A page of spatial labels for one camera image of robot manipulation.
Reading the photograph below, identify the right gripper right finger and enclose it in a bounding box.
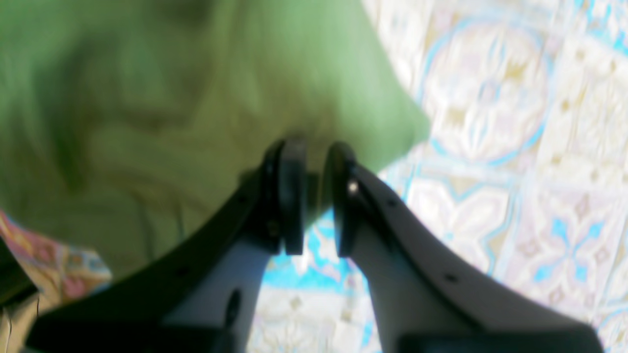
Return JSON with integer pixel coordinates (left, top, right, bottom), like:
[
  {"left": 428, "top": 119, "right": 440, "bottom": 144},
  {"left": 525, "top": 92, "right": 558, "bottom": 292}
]
[{"left": 324, "top": 143, "right": 603, "bottom": 353}]

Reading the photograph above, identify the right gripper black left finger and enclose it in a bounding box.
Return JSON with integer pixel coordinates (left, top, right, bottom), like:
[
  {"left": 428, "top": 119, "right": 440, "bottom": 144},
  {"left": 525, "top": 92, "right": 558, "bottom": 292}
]
[{"left": 27, "top": 139, "right": 307, "bottom": 353}]

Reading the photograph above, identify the patterned tile tablecloth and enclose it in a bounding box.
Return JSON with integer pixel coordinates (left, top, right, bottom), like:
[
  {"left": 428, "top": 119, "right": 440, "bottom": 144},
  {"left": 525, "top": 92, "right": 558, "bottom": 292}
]
[{"left": 1, "top": 0, "right": 628, "bottom": 353}]

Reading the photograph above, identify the olive green t-shirt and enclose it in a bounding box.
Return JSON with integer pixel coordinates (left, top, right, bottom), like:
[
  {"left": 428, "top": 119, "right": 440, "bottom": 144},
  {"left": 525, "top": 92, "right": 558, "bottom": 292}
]
[{"left": 1, "top": 0, "right": 430, "bottom": 278}]

